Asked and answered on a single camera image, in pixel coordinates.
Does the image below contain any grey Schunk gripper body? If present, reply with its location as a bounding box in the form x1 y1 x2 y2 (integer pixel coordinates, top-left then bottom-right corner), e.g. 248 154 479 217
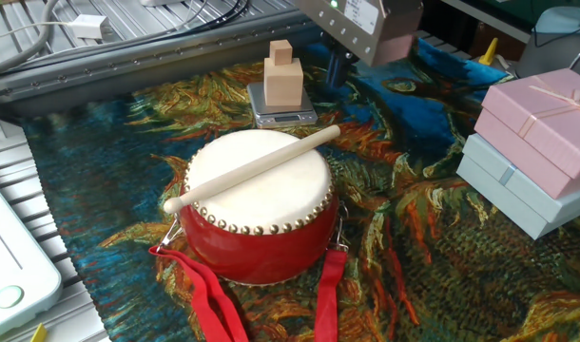
294 0 425 68

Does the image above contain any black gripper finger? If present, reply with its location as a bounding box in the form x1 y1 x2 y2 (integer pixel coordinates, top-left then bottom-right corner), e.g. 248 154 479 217
327 48 357 90
320 30 341 58

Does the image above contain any light wooden drumstick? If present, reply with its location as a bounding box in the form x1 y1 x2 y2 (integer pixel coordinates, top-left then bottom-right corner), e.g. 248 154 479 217
163 124 342 216

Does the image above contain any red drum with white skin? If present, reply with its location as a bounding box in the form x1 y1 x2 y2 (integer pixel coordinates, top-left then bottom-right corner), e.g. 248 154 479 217
178 128 341 286

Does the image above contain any small wooden cube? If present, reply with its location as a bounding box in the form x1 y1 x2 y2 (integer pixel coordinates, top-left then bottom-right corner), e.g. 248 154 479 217
269 39 294 67

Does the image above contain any large wooden block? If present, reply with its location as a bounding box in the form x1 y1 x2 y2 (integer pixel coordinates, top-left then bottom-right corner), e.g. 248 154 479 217
263 56 304 107

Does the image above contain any silver digital scale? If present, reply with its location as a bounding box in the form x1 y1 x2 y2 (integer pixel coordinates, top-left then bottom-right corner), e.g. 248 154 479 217
246 81 319 128

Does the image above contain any yellow plastic piece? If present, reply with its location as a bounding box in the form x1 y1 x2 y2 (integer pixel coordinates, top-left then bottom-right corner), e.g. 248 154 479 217
477 37 500 67

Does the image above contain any pink gift box with ribbon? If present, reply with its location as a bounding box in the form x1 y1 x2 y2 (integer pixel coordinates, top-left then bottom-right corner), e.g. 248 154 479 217
474 67 580 200

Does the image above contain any light blue gift box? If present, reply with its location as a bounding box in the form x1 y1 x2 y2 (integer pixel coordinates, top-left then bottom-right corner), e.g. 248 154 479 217
455 132 580 241

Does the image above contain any sunflower painting tablecloth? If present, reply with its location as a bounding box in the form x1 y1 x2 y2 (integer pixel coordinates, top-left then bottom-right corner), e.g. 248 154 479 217
21 32 580 342

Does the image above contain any white power adapter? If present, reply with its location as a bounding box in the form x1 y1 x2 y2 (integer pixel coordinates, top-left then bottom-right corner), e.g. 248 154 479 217
70 13 112 41

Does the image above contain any white teach pendant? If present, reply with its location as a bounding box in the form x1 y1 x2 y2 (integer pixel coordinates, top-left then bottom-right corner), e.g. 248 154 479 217
0 175 64 341

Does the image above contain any black gripper cable bundle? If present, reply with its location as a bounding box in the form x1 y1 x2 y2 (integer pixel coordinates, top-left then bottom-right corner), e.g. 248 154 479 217
142 0 251 43

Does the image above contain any grey aluminium table rail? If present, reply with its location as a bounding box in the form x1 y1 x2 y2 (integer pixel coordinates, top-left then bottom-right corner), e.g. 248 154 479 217
0 9 325 118

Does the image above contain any red drum carrying strap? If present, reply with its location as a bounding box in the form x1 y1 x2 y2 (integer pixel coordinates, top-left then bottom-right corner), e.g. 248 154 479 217
148 202 351 342

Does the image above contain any thick grey cable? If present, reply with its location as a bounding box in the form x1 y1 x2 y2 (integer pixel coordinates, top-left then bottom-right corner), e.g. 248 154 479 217
0 0 61 80

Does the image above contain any thin white cable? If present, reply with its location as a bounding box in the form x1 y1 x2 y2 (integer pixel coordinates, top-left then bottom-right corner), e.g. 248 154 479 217
0 20 75 42

